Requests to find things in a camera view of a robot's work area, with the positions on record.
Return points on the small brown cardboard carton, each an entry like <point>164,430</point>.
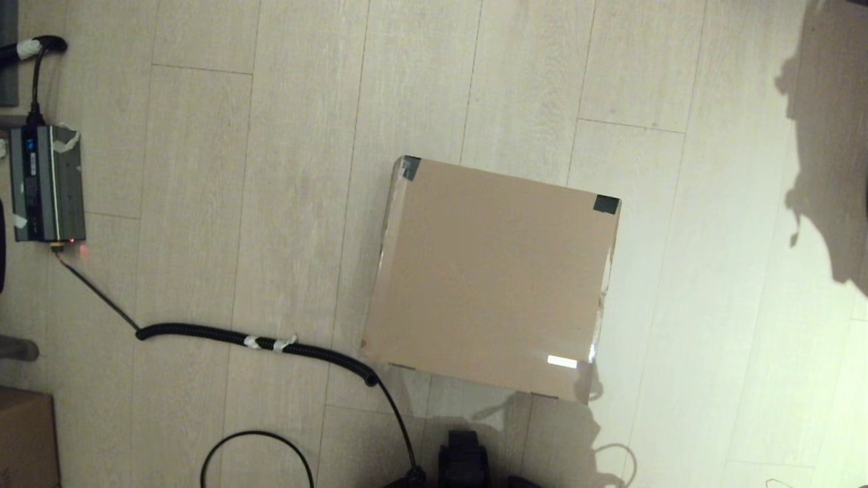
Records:
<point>24,440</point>

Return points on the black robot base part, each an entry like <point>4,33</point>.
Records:
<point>463,461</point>

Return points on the grey power supply unit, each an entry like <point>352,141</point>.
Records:
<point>47,183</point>

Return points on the brown cardboard shoe box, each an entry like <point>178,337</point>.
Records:
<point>495,271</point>

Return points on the dark grey furniture edge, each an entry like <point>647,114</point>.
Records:
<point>7,54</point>

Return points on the grey furniture foot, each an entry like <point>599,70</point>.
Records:
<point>17,348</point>

